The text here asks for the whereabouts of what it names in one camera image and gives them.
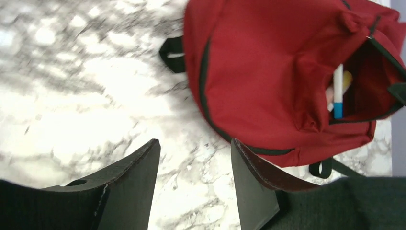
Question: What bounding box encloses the red backpack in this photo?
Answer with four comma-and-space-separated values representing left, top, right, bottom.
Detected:
159, 0, 406, 179

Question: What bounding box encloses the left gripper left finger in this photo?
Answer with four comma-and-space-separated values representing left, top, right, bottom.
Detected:
0, 139, 161, 230

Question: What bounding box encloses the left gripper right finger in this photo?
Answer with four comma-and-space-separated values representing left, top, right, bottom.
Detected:
231, 139, 406, 230

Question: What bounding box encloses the blue white pen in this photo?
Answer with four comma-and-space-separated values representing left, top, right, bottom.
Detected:
333, 64, 344, 119

